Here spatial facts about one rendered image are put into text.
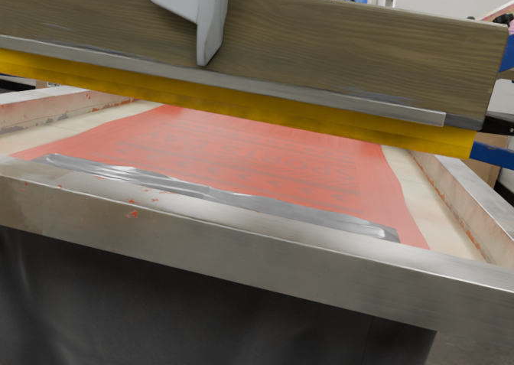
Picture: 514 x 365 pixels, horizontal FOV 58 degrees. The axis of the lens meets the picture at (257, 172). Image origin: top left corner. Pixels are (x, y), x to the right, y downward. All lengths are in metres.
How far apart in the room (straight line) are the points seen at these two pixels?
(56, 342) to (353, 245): 0.34
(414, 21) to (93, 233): 0.26
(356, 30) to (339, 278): 0.17
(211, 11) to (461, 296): 0.25
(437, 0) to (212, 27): 4.79
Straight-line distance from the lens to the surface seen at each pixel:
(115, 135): 0.62
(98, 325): 0.48
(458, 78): 0.36
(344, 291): 0.30
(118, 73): 0.40
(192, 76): 0.36
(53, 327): 0.53
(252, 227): 0.30
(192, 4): 0.35
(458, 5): 5.14
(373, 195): 0.55
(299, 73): 0.35
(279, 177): 0.54
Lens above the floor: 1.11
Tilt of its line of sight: 16 degrees down
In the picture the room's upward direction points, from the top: 10 degrees clockwise
